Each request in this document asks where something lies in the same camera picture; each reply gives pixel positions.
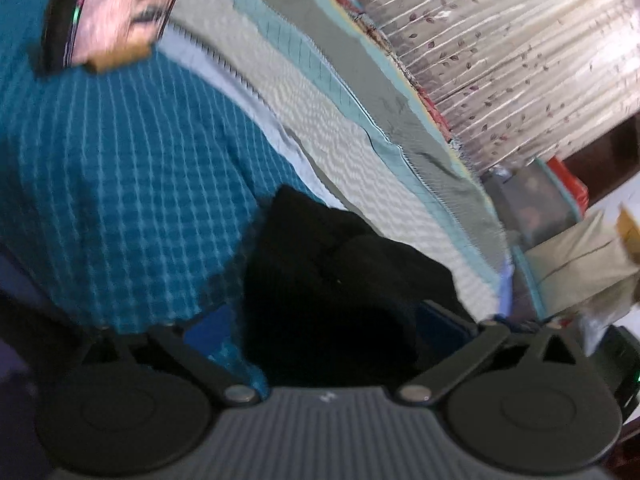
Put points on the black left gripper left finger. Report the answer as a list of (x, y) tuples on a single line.
[(135, 404)]

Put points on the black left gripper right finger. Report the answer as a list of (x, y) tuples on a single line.
[(536, 406)]

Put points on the black pants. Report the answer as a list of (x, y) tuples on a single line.
[(328, 302)]

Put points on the beige folded garment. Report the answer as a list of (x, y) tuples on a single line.
[(579, 263)]

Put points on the teal checked shirt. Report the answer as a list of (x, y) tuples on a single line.
[(134, 198)]

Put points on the floral beige curtain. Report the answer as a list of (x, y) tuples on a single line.
[(518, 79)]

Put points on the patchwork quilt bedspread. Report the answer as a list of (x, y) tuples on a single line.
[(358, 136)]

